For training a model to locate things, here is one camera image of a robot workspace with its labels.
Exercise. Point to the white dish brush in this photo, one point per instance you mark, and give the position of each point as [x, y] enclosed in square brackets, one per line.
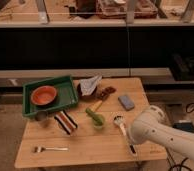
[119, 121]

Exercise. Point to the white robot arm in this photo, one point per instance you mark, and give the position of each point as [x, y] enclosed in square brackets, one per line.
[148, 126]

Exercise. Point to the dark brown bowl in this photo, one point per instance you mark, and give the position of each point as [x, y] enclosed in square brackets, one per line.
[86, 97]

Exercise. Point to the red bowl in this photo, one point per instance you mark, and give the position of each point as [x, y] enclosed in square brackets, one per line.
[43, 95]

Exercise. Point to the crumpled white paper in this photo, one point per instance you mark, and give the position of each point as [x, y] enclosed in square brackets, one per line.
[89, 85]

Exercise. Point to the brown chocolate bar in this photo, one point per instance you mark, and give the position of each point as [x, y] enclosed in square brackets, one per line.
[104, 94]

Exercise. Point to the yellow wooden stick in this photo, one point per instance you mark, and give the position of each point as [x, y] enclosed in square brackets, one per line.
[95, 106]

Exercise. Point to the blue sponge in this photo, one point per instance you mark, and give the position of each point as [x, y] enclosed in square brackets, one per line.
[126, 102]

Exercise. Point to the green plastic tray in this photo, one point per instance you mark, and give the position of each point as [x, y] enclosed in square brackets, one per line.
[67, 96]

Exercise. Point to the striped folded cloth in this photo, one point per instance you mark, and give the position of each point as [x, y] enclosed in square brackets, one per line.
[66, 122]

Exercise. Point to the silver fork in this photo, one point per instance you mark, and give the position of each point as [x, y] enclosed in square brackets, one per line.
[39, 149]

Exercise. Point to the black foot pedal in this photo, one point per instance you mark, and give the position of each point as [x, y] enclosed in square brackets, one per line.
[184, 126]

